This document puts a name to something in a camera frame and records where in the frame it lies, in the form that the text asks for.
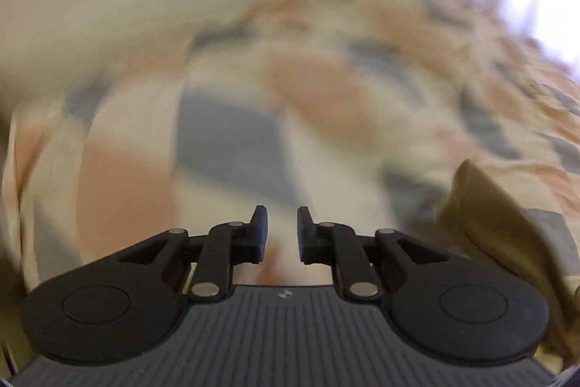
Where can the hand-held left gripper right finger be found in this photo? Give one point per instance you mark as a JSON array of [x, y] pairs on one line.
[[304, 235]]

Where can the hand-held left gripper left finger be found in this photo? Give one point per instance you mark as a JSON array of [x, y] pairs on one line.
[[260, 235]]

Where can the brown garment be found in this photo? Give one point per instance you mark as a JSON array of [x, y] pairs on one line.
[[498, 233]]

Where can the checkered patchwork quilt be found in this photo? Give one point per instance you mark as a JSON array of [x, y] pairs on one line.
[[226, 142]]

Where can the white pillow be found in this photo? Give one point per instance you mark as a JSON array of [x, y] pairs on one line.
[[136, 6]]

